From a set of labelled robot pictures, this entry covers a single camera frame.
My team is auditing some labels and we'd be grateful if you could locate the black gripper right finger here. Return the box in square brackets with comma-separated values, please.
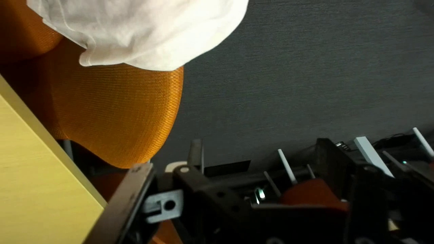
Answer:
[315, 136, 392, 244]

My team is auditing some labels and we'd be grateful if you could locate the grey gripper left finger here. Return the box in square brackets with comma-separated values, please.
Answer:
[83, 161, 156, 244]

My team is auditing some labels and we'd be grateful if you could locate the peach t-shirt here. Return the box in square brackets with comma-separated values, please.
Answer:
[26, 0, 251, 73]

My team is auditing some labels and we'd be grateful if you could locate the orange fabric chair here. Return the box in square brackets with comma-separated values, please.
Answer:
[0, 0, 186, 244]

